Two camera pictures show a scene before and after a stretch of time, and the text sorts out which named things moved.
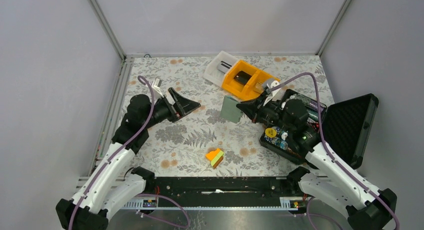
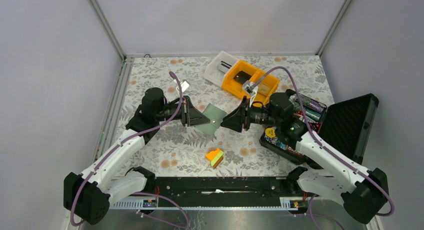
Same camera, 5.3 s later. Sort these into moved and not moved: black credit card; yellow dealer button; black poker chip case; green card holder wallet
Moved: green card holder wallet
Not moved: black poker chip case; yellow dealer button; black credit card
